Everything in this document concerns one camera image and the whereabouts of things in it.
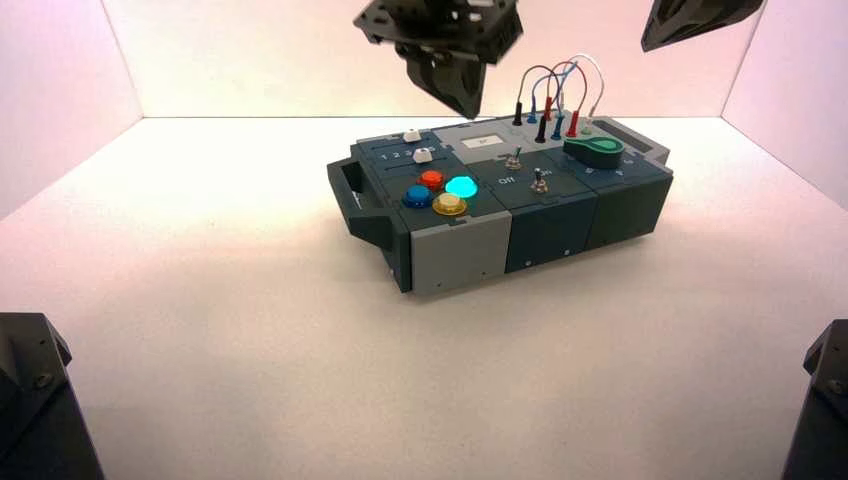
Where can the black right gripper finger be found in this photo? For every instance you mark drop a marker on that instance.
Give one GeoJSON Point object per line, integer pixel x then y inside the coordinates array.
{"type": "Point", "coordinates": [696, 20]}

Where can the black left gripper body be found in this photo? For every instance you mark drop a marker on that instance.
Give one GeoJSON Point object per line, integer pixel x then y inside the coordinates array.
{"type": "Point", "coordinates": [450, 23]}

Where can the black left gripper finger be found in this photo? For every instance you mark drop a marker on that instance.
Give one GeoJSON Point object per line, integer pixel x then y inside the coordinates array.
{"type": "Point", "coordinates": [427, 76]}
{"type": "Point", "coordinates": [469, 83]}

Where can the green round push button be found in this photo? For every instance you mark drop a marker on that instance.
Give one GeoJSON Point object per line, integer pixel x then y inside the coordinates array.
{"type": "Point", "coordinates": [460, 187]}

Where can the red round push button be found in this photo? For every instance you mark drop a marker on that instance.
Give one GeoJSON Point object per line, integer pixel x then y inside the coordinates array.
{"type": "Point", "coordinates": [431, 179]}

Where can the blue round push button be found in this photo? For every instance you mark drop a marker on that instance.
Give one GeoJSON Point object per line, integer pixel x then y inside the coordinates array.
{"type": "Point", "coordinates": [418, 196]}

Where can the yellow round push button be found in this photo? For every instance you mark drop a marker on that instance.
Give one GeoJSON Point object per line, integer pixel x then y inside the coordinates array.
{"type": "Point", "coordinates": [450, 204]}

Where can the black jumper lead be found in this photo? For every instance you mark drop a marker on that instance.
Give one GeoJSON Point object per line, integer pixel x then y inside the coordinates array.
{"type": "Point", "coordinates": [517, 117]}

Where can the small white display panel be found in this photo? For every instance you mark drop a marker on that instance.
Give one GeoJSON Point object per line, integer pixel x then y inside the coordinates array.
{"type": "Point", "coordinates": [482, 141]}

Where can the white slider knob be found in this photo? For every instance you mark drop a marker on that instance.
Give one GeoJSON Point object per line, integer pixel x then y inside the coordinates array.
{"type": "Point", "coordinates": [412, 136]}
{"type": "Point", "coordinates": [422, 156]}

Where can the blue jumper lead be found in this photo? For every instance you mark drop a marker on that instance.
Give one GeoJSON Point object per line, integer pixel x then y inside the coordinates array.
{"type": "Point", "coordinates": [558, 128]}

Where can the red jumper lead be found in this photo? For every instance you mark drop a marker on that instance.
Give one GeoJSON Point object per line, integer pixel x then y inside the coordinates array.
{"type": "Point", "coordinates": [573, 124]}

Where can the white jumper lead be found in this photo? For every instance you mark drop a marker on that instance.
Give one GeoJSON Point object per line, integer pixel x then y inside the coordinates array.
{"type": "Point", "coordinates": [590, 119]}

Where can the green rotary knob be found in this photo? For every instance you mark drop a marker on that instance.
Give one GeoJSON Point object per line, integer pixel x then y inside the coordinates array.
{"type": "Point", "coordinates": [594, 152]}

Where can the dark teal grey control box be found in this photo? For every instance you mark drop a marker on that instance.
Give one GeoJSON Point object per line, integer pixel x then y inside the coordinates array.
{"type": "Point", "coordinates": [460, 255]}

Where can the metal toggle switch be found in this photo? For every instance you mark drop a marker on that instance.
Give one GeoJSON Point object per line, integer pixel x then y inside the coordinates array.
{"type": "Point", "coordinates": [513, 160]}
{"type": "Point", "coordinates": [539, 181]}

